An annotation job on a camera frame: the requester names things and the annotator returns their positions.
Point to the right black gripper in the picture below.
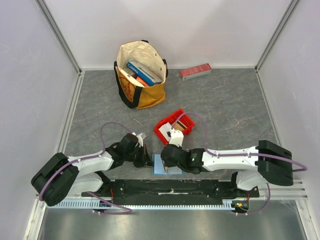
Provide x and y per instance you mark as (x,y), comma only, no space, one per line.
(163,162)

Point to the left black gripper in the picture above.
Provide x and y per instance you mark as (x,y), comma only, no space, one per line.
(145,159)

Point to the blue leather card holder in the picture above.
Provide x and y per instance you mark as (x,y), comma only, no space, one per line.
(160,169)

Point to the white cards stack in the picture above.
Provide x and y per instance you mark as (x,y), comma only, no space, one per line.
(165,131)

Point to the red plastic bin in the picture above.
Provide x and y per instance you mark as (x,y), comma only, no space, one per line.
(172,119)

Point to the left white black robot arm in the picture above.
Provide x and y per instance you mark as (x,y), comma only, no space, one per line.
(64,176)

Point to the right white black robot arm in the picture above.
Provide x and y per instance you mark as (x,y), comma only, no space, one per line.
(266,163)

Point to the brown striped card in bin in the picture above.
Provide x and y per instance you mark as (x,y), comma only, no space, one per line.
(180,126)

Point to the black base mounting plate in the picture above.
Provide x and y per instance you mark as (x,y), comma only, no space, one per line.
(124,188)

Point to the blue book in bag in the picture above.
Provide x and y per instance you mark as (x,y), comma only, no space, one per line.
(141,71)

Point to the orange book in bag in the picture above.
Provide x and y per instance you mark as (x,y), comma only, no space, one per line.
(142,82)

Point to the red rectangular carton box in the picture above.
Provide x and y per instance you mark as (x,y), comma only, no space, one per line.
(195,71)

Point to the yellow canvas tote bag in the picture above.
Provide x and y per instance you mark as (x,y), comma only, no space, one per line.
(132,93)

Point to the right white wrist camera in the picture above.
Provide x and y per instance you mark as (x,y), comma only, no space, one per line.
(176,137)

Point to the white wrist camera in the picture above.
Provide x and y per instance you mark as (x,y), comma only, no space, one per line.
(176,137)
(140,137)

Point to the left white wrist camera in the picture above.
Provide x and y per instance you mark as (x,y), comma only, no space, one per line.
(140,137)

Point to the grey slotted cable duct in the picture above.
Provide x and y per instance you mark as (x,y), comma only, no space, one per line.
(90,203)

